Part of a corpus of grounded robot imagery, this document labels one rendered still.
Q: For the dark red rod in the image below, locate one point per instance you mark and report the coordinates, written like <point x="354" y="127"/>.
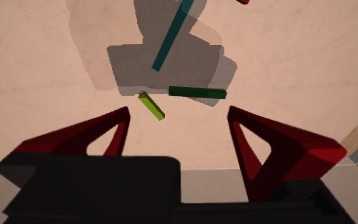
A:
<point x="244" y="2"/>

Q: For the turquoise rod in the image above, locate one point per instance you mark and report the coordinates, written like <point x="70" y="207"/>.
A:
<point x="172" y="33"/>

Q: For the lime green rod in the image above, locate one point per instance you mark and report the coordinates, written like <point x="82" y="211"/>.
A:
<point x="151" y="105"/>

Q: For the dark green flat bar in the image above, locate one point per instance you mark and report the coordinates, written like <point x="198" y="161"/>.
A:
<point x="197" y="92"/>

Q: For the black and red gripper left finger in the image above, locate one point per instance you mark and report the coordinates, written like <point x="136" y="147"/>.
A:
<point x="74" y="139"/>

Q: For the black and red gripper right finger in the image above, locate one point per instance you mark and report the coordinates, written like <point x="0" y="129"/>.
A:
<point x="295" y="153"/>

